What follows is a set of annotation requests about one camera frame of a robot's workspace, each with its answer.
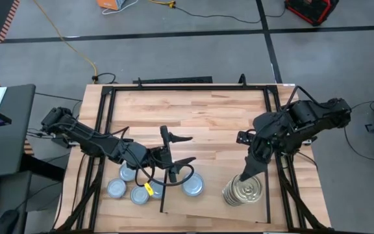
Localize yellow cable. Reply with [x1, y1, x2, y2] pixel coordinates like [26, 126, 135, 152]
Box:
[32, 0, 99, 77]

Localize black low desk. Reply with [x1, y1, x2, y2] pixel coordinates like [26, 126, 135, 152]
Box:
[0, 170, 32, 234]

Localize black computer mouse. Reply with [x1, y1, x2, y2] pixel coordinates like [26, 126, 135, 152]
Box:
[0, 209, 21, 234]

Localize red black equipment case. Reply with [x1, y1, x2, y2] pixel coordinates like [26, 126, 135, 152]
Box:
[284, 0, 340, 27]

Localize black cable with plug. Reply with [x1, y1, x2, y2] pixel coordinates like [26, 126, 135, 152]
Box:
[91, 72, 118, 85]

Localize orange box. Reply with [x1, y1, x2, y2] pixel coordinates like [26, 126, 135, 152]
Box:
[96, 0, 128, 11]

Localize thin black cable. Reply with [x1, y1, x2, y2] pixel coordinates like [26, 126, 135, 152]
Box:
[34, 92, 83, 102]

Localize yellow cable plug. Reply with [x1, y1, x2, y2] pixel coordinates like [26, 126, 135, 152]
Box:
[149, 0, 177, 8]

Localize black flat bar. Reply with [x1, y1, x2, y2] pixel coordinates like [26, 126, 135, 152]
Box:
[132, 76, 214, 85]

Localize black looped floor cable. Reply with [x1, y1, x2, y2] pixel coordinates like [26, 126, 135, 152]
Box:
[342, 99, 374, 162]

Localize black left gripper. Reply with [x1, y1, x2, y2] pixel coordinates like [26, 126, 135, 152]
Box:
[146, 125, 197, 183]

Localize black metal table frame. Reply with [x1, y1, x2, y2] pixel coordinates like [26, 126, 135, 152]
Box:
[55, 83, 332, 234]

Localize white cable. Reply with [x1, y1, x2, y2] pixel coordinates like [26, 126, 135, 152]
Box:
[101, 0, 140, 16]

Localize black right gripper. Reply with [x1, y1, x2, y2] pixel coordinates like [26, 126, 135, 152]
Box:
[236, 129, 274, 182]

